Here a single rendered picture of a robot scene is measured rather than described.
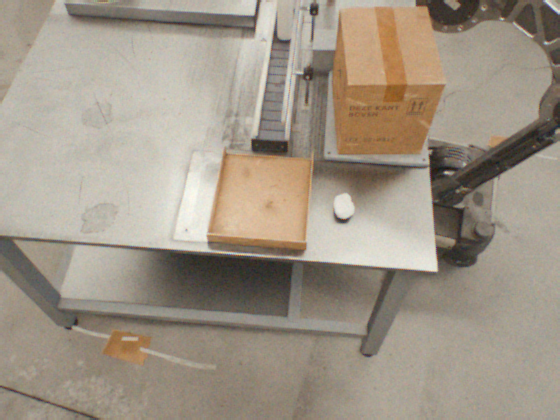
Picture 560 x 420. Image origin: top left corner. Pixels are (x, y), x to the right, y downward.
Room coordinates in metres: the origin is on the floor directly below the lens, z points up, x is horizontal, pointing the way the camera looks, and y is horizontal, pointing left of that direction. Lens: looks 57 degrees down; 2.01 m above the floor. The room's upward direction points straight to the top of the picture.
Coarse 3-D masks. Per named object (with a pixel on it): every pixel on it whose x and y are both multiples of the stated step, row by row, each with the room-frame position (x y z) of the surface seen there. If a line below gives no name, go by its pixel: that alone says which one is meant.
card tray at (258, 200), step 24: (240, 168) 0.90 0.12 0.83; (264, 168) 0.91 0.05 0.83; (288, 168) 0.91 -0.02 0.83; (312, 168) 0.88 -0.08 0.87; (216, 192) 0.80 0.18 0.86; (240, 192) 0.82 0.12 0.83; (264, 192) 0.82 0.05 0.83; (288, 192) 0.82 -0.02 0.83; (216, 216) 0.74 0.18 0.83; (240, 216) 0.74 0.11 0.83; (264, 216) 0.74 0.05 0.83; (288, 216) 0.74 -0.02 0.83; (216, 240) 0.66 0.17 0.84; (240, 240) 0.66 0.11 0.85; (264, 240) 0.65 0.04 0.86; (288, 240) 0.65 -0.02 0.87
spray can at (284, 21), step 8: (280, 0) 1.40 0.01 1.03; (288, 0) 1.40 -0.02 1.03; (280, 8) 1.40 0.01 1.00; (288, 8) 1.40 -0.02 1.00; (280, 16) 1.40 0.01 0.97; (288, 16) 1.40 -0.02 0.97; (280, 24) 1.40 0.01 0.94; (288, 24) 1.40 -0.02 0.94; (280, 32) 1.40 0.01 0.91; (288, 32) 1.40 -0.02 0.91; (288, 40) 1.40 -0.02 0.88
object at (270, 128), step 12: (300, 0) 1.61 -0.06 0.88; (276, 24) 1.48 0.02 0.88; (276, 36) 1.42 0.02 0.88; (276, 48) 1.36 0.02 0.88; (288, 48) 1.36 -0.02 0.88; (276, 60) 1.31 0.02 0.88; (276, 72) 1.25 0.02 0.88; (276, 84) 1.20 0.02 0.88; (264, 96) 1.15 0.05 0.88; (276, 96) 1.15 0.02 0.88; (288, 96) 1.15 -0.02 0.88; (264, 108) 1.10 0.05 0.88; (276, 108) 1.10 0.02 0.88; (264, 120) 1.05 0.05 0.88; (276, 120) 1.05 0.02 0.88; (264, 132) 1.00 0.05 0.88; (276, 132) 1.00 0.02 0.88
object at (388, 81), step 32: (352, 32) 1.14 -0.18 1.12; (384, 32) 1.14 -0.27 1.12; (416, 32) 1.14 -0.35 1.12; (352, 64) 1.01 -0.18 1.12; (384, 64) 1.01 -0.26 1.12; (416, 64) 1.01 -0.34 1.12; (352, 96) 0.94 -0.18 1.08; (384, 96) 0.94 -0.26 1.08; (416, 96) 0.94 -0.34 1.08; (352, 128) 0.94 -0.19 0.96; (384, 128) 0.94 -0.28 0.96; (416, 128) 0.94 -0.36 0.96
